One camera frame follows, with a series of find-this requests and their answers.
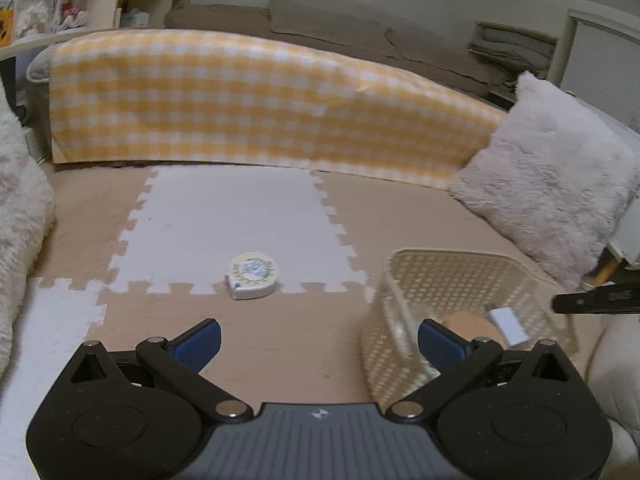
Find tissue box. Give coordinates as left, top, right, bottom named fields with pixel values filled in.
left=120, top=7, right=151, bottom=30

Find white fluffy pillow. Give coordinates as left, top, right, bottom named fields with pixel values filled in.
left=0, top=92, right=57, bottom=376
left=447, top=71, right=638, bottom=291

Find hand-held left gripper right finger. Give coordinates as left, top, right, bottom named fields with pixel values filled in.
left=387, top=319, right=576, bottom=420

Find tan and white foam mat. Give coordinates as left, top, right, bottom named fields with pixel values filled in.
left=0, top=162, right=601, bottom=411

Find white tape measure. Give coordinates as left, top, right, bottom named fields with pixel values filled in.
left=227, top=252, right=281, bottom=301

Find grey mattress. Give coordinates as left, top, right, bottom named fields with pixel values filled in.
left=26, top=42, right=58, bottom=83

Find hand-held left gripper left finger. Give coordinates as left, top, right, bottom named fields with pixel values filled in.
left=67, top=317, right=253, bottom=422

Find clear case with rabbit doll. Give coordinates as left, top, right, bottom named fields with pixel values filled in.
left=15, top=0, right=63, bottom=41

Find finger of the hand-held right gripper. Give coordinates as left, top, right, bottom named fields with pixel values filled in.
left=551, top=282, right=640, bottom=315

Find cream plastic basket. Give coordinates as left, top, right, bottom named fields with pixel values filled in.
left=360, top=248, right=578, bottom=408

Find clear case with red doll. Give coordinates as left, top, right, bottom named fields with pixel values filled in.
left=55, top=0, right=96, bottom=31

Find folded beige blankets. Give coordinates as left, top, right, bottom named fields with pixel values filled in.
left=470, top=25, right=556, bottom=73

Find yellow checkered mattress bed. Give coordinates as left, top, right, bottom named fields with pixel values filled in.
left=49, top=29, right=508, bottom=190

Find brown duvet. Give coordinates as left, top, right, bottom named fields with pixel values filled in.
left=165, top=4, right=501, bottom=98

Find plain round wooden coaster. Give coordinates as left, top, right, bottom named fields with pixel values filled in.
left=445, top=311, right=506, bottom=348

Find small white box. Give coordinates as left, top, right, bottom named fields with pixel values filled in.
left=487, top=305, right=528, bottom=347

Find white closet door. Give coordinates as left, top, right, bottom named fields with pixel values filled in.
left=557, top=7, right=640, bottom=131

